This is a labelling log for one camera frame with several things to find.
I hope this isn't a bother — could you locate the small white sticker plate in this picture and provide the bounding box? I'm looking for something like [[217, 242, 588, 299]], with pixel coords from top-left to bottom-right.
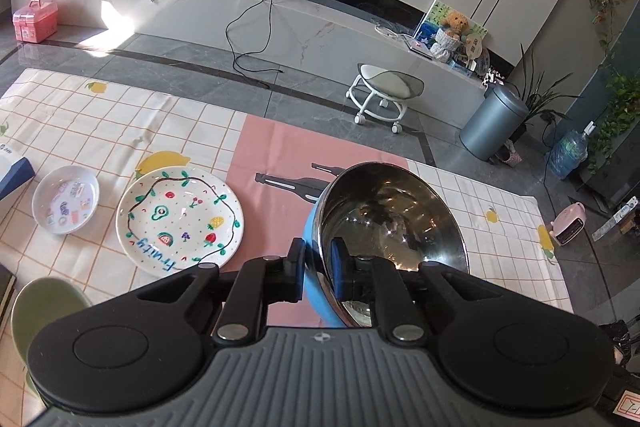
[[32, 165, 100, 236]]

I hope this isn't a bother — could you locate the blue steel bowl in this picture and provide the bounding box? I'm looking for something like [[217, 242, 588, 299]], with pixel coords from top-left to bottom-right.
[[301, 162, 471, 329]]

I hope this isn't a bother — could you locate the blue water jug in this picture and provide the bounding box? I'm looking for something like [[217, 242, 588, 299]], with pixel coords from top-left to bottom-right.
[[549, 122, 599, 180]]

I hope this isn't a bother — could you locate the green landscape painting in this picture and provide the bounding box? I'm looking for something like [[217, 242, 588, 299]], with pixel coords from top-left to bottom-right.
[[412, 0, 489, 54]]

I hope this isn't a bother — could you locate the brown teddy bear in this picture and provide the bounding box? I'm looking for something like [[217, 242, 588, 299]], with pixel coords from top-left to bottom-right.
[[431, 12, 471, 63]]

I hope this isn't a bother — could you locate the fruit pattern white plate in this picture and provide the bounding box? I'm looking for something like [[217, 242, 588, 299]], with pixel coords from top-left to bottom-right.
[[116, 167, 244, 276]]

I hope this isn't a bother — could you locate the pink space heater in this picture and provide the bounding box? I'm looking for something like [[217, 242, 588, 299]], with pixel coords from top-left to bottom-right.
[[550, 202, 587, 248]]

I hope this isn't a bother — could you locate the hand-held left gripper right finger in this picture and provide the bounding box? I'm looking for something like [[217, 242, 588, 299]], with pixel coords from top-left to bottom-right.
[[330, 240, 507, 344]]

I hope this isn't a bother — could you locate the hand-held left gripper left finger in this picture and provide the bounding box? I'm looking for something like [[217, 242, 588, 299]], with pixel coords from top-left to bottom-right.
[[134, 239, 307, 344]]

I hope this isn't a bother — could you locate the dark flat object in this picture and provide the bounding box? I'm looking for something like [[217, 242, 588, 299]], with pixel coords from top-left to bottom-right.
[[0, 264, 17, 324]]

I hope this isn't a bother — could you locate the pink storage case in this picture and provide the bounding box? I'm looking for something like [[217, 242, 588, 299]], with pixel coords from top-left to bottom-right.
[[12, 0, 59, 44]]

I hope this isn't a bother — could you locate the round hand fan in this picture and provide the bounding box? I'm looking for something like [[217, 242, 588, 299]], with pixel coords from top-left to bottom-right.
[[460, 32, 484, 58]]

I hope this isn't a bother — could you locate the black cable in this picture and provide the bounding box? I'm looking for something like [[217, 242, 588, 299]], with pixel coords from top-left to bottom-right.
[[225, 0, 287, 90]]

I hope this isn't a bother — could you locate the white flat strip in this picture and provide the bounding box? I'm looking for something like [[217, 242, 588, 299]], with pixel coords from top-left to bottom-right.
[[592, 197, 640, 243]]

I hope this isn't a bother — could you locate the white rolling stool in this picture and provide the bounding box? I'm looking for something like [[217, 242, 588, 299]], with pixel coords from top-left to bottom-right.
[[345, 63, 425, 133]]

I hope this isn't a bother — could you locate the bushy green plant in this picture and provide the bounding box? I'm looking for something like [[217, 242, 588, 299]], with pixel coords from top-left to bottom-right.
[[589, 74, 640, 178]]

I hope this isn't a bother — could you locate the lemon print checked tablecloth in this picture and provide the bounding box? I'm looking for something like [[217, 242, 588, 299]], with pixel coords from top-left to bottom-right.
[[0, 69, 574, 410]]

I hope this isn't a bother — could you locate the hanging vine plant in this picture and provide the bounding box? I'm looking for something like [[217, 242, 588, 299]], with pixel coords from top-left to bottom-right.
[[583, 0, 622, 58]]

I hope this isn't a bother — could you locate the long-leaf potted plant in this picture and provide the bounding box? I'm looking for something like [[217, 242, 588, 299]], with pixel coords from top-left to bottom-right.
[[514, 46, 582, 142]]

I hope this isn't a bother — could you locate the blue and white box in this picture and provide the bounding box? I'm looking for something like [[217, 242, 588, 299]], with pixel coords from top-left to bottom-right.
[[0, 142, 36, 204]]

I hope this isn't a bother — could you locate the grey round trash can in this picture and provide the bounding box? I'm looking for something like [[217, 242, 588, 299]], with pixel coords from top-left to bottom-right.
[[459, 84, 530, 162]]

